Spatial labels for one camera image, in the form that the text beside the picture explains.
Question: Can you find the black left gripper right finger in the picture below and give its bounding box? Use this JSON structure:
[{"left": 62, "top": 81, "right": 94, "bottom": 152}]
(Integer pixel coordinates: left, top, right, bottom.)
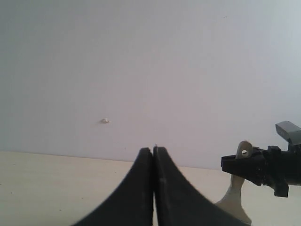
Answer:
[{"left": 153, "top": 146, "right": 247, "bottom": 226}]

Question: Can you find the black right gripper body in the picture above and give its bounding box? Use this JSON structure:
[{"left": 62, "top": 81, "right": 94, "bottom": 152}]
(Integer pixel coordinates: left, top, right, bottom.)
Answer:
[{"left": 262, "top": 145, "right": 301, "bottom": 197}]

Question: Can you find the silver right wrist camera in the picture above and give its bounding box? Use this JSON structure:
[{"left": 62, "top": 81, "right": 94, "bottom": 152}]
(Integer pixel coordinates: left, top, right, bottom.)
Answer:
[{"left": 275, "top": 121, "right": 301, "bottom": 147}]

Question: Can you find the wide white-bristle paint brush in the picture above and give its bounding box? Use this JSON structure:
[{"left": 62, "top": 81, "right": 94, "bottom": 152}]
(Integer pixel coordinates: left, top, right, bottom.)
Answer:
[{"left": 215, "top": 141, "right": 253, "bottom": 226}]

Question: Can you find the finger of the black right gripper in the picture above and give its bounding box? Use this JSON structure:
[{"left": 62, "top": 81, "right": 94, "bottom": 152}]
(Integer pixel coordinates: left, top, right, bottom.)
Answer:
[
  {"left": 221, "top": 154, "right": 265, "bottom": 186},
  {"left": 251, "top": 146, "right": 269, "bottom": 157}
]

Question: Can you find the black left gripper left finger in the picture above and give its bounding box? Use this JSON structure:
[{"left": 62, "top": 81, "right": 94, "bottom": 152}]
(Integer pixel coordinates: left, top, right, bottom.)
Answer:
[{"left": 74, "top": 148, "right": 154, "bottom": 226}]

